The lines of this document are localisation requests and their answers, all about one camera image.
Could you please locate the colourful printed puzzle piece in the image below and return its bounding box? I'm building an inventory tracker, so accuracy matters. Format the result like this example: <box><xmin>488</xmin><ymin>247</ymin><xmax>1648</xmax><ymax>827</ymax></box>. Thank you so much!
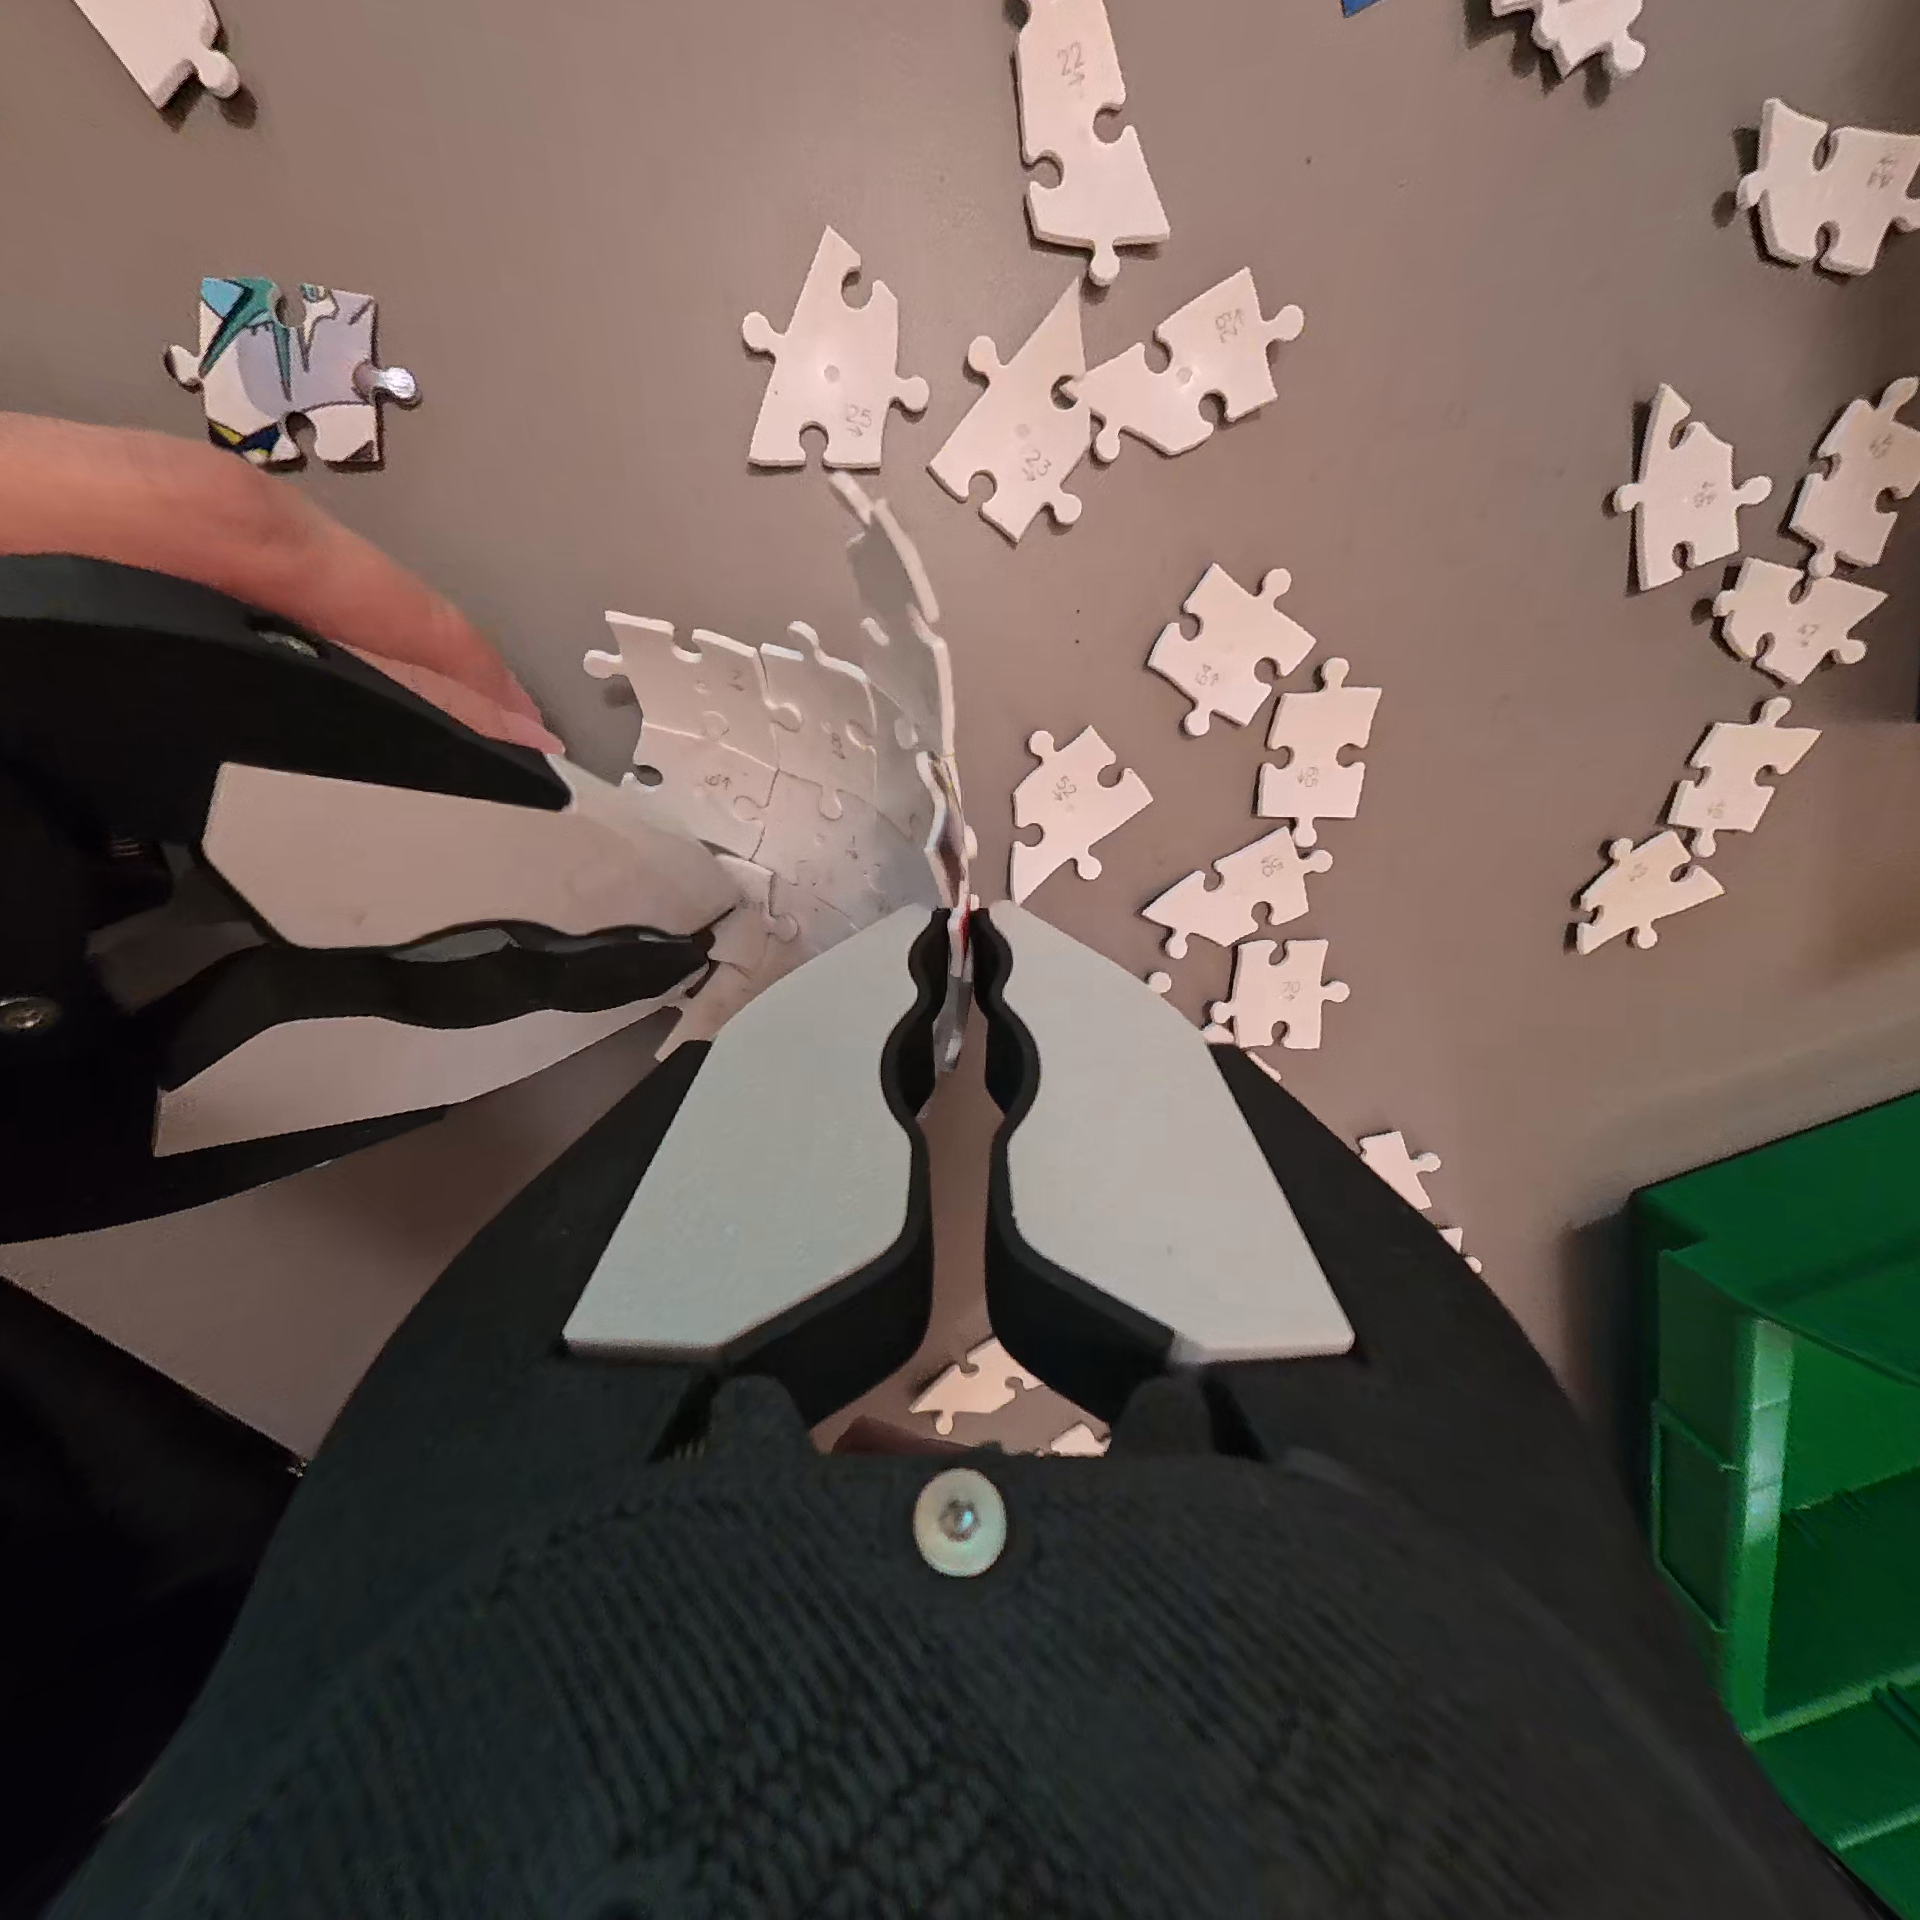
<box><xmin>164</xmin><ymin>274</ymin><xmax>422</xmax><ymax>471</ymax></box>

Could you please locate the green plastic bin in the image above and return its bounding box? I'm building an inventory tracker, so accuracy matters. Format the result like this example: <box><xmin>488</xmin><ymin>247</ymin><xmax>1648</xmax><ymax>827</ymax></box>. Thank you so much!
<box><xmin>1627</xmin><ymin>1093</ymin><xmax>1920</xmax><ymax>1920</ymax></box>

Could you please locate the scatter of white pieces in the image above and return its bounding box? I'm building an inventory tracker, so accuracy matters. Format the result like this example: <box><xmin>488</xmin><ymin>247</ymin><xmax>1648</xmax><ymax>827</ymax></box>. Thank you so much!
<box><xmin>67</xmin><ymin>0</ymin><xmax>1920</xmax><ymax>1460</ymax></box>

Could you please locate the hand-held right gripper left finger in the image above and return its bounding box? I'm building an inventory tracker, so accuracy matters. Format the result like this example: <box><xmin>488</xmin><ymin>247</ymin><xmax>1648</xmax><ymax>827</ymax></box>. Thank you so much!
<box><xmin>562</xmin><ymin>904</ymin><xmax>959</xmax><ymax>1419</ymax></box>

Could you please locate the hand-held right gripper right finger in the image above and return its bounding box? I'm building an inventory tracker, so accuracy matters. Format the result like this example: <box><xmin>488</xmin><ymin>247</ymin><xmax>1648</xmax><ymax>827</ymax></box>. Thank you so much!
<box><xmin>971</xmin><ymin>900</ymin><xmax>1359</xmax><ymax>1423</ymax></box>

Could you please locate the person's left hand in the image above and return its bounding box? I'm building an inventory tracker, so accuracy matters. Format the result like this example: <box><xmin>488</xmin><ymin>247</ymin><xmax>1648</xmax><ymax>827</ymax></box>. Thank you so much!
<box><xmin>0</xmin><ymin>412</ymin><xmax>568</xmax><ymax>755</ymax></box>

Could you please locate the bowl-shaped assembled puzzle section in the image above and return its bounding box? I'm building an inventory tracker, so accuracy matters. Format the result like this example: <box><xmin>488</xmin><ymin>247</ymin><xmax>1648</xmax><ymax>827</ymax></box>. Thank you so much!
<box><xmin>586</xmin><ymin>471</ymin><xmax>980</xmax><ymax>1069</ymax></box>

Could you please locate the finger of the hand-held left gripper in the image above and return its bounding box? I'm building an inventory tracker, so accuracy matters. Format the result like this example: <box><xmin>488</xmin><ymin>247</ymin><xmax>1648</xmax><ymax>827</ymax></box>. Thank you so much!
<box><xmin>199</xmin><ymin>757</ymin><xmax>747</xmax><ymax>995</ymax></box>
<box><xmin>150</xmin><ymin>938</ymin><xmax>724</xmax><ymax>1162</ymax></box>

